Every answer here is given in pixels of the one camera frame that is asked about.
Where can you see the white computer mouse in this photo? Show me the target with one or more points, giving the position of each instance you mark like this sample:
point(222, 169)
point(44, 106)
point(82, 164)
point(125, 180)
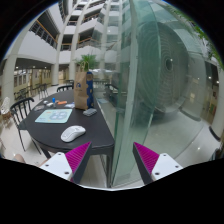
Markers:
point(72, 132)

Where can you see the black chair behind table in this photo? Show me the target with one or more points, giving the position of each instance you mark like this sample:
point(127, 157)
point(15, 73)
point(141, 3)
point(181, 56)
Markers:
point(64, 88)

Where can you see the black round table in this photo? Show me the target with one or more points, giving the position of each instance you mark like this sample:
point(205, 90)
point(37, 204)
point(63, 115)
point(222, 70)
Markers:
point(48, 135)

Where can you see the grey small device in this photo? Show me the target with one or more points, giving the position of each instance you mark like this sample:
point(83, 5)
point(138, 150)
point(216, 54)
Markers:
point(90, 112)

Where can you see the orange small item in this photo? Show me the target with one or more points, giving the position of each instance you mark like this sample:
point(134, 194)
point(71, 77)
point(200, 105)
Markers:
point(62, 102)

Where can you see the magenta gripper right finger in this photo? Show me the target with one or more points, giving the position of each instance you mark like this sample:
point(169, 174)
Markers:
point(153, 166)

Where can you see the light blue mouse pad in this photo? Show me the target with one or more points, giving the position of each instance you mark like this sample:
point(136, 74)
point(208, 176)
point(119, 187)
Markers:
point(54, 116)

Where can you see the black chair left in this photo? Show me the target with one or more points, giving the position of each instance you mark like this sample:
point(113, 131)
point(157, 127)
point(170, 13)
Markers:
point(20, 111)

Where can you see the green potted palm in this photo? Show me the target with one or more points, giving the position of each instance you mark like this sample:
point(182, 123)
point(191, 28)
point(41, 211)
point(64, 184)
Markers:
point(87, 62)

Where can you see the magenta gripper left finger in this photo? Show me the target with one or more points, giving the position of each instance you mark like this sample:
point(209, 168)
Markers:
point(71, 165)

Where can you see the brown paper bag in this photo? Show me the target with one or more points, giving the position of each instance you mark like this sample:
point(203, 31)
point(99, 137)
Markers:
point(83, 90)

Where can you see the glass partition panel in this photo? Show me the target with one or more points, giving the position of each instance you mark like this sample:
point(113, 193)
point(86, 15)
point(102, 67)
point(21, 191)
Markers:
point(161, 87)

